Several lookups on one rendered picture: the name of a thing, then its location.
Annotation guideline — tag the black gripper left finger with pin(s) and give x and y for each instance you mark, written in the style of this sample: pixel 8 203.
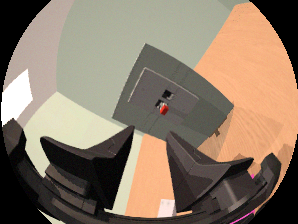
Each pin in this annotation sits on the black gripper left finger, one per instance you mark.
pixel 102 165

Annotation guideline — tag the grey panel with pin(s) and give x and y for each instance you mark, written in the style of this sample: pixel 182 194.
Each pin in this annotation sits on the grey panel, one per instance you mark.
pixel 196 107

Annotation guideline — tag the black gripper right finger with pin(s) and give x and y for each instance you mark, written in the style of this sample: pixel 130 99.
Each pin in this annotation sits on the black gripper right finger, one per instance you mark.
pixel 193 173

